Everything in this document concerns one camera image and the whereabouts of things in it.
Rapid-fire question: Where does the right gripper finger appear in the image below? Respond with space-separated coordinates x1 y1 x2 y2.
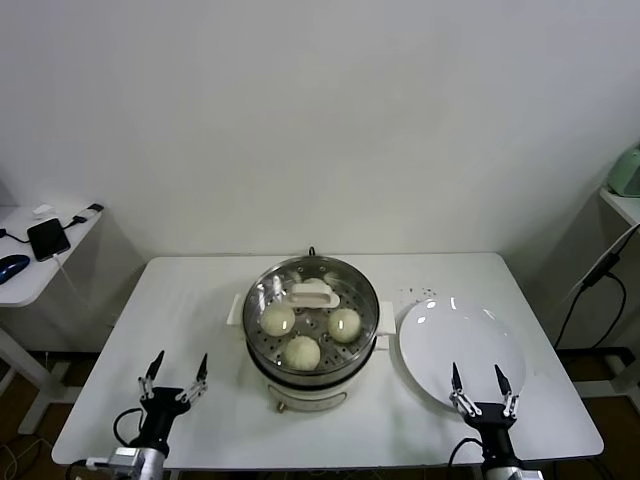
493 364 521 419
448 362 482 417

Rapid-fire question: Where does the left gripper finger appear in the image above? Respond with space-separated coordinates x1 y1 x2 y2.
177 353 210 404
137 349 166 400

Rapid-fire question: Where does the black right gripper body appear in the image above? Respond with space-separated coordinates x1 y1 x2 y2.
464 402 519 456

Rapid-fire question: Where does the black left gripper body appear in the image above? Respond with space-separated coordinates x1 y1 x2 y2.
137 386 194 446

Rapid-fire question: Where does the glass pot lid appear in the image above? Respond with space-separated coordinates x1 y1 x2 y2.
243 257 380 374

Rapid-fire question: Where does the stainless steel steamer basket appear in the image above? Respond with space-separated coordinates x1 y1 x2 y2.
241 256 381 381

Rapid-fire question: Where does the white round plate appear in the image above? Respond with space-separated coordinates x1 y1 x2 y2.
398 296 528 415

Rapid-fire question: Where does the white side table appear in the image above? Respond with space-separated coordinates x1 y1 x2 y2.
0 202 146 436

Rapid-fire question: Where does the black smartphone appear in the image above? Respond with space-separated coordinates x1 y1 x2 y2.
25 217 72 263

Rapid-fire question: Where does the blue computer mouse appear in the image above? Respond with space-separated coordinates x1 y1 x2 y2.
0 253 32 286

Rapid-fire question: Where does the white shelf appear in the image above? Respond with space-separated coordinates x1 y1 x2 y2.
598 185 640 226

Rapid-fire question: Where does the mint green appliance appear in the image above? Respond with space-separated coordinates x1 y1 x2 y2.
608 142 640 197

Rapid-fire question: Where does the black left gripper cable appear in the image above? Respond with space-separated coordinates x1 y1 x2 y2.
113 407 146 446

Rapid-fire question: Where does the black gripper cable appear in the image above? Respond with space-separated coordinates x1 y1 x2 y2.
113 407 146 446
448 438 484 480

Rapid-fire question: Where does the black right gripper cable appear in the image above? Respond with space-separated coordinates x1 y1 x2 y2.
448 438 484 480

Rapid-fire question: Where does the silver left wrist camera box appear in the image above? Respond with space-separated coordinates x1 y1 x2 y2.
84 446 146 476

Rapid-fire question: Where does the thin white charging cable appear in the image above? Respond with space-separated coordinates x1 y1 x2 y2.
49 253 89 301

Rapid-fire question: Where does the black power adapter cable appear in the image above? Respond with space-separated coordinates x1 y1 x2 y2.
552 252 629 351

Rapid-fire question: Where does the black cable with connectors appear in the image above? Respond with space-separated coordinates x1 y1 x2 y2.
58 202 105 230

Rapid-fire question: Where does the white cable by shelf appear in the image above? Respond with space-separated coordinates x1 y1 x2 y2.
562 230 631 304

